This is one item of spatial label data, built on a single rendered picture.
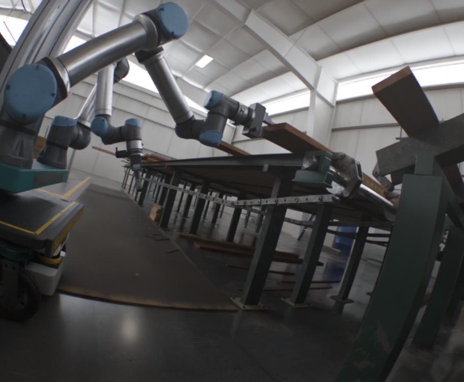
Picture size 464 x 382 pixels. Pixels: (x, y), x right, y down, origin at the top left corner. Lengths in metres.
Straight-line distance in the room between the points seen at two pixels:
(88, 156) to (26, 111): 13.25
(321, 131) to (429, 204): 8.71
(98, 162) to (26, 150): 13.09
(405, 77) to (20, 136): 0.94
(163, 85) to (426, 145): 0.86
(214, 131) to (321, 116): 8.72
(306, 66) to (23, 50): 9.09
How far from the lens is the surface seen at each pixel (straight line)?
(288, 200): 1.16
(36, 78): 0.56
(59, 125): 1.18
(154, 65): 0.87
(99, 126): 1.07
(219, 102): 0.87
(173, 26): 0.73
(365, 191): 1.16
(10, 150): 0.69
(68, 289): 1.12
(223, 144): 1.48
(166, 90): 0.88
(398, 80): 0.66
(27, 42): 0.94
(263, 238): 1.36
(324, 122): 9.57
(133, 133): 1.16
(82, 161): 13.81
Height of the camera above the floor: 0.54
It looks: 3 degrees up
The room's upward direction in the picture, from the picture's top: 16 degrees clockwise
